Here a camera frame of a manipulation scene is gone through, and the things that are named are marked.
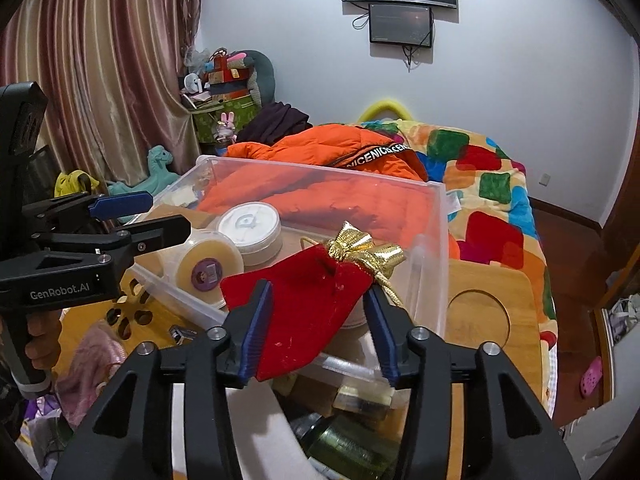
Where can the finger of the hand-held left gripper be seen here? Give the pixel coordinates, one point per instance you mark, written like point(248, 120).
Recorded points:
point(122, 205)
point(150, 237)

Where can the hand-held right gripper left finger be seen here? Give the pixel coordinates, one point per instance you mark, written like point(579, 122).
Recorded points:
point(256, 332)

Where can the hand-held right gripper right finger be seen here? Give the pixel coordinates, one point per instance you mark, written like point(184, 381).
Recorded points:
point(382, 332)

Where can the red velvet pouch gold bow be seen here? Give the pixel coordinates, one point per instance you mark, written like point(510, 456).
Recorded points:
point(305, 300)

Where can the clear plastic storage box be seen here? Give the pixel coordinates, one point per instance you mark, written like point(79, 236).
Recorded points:
point(310, 240)

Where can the person's left hand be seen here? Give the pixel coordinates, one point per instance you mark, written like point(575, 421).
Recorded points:
point(42, 332)

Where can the teal toy horse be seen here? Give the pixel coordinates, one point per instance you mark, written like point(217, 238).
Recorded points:
point(155, 170)

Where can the yellow cloth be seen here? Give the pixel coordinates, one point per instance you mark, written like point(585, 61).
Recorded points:
point(70, 184)

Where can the yellow round tape roll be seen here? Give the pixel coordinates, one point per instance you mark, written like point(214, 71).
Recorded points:
point(202, 270)

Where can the white round lidded container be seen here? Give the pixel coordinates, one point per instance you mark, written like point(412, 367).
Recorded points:
point(250, 232)

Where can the green glass bottle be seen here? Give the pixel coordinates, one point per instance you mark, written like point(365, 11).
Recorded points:
point(345, 440)

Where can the pink cloth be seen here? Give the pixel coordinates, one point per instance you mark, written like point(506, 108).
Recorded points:
point(92, 370)

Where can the pink bunny figurine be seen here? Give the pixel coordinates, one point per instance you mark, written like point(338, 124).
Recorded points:
point(226, 125)

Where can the green cardboard box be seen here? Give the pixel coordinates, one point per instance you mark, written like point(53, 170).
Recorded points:
point(222, 117)

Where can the pink striped curtain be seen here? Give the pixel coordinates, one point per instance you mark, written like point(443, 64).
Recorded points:
point(100, 70)

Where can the small white fan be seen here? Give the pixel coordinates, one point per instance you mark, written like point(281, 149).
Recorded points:
point(192, 84)

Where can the colourful patchwork blanket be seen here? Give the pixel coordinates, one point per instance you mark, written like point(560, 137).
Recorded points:
point(495, 220)

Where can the dark purple cloth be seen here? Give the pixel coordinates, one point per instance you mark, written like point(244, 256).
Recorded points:
point(272, 122)

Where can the orange jacket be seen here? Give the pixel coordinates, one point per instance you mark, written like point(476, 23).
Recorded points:
point(325, 170)

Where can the red gift box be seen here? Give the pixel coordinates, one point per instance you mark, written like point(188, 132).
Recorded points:
point(227, 67)

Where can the grey plush cushion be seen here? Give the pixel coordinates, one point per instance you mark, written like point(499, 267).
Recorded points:
point(260, 72)

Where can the pink slipper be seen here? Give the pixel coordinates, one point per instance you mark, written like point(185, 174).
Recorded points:
point(591, 376)

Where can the small black wall monitor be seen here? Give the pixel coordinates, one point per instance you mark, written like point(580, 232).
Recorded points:
point(400, 24)

